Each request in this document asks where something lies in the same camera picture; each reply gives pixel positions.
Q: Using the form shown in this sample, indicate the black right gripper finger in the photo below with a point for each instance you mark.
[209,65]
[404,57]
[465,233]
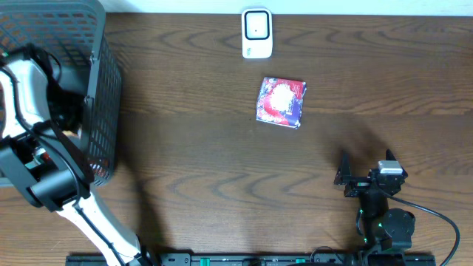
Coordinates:
[390,155]
[343,174]

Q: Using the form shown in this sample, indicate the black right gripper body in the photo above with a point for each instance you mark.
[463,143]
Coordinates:
[361,183]

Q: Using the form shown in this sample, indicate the purple red pad package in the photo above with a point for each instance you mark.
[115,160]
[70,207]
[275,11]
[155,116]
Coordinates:
[280,102]

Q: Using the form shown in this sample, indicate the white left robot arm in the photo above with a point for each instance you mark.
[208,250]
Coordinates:
[44,165]

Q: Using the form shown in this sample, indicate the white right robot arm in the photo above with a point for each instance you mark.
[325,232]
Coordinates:
[380,226]

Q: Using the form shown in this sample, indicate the white barcode scanner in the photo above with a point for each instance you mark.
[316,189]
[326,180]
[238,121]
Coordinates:
[257,33]

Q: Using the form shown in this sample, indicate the grey plastic mesh basket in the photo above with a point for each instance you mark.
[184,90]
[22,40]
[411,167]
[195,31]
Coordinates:
[73,31]

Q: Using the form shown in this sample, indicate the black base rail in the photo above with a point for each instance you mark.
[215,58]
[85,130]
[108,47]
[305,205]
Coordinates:
[185,259]

